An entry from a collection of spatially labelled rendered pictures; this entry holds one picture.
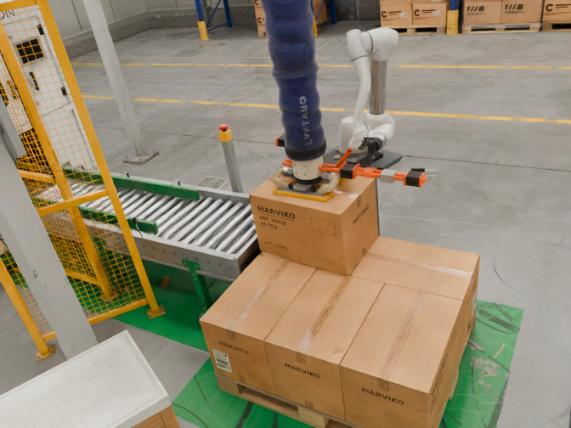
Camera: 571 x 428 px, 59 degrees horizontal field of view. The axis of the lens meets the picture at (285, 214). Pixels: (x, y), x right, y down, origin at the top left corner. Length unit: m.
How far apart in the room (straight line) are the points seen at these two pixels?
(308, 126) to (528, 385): 1.77
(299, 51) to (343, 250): 1.03
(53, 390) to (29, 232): 1.09
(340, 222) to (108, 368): 1.32
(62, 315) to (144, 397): 1.39
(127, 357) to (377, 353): 1.09
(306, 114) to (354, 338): 1.12
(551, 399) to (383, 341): 0.99
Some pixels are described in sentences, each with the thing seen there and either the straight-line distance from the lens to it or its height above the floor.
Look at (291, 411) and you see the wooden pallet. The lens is 2.89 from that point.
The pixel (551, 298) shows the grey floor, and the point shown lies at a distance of 3.60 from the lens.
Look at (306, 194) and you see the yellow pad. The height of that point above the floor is 0.96.
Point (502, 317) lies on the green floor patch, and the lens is 3.41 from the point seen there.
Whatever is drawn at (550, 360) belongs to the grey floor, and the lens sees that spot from 3.22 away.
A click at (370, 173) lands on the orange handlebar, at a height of 1.09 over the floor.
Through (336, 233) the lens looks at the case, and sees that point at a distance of 2.66.
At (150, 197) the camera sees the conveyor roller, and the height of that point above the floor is 0.53.
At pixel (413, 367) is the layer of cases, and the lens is 2.35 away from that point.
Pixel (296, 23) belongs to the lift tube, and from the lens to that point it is 2.46.
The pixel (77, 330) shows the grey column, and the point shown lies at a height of 0.41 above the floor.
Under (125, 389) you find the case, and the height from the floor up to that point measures 1.02.
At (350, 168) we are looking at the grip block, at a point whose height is 1.09.
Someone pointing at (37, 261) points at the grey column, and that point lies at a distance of 2.92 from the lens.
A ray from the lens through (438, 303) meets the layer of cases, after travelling 2.64.
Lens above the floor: 2.31
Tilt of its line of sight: 31 degrees down
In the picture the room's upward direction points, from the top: 9 degrees counter-clockwise
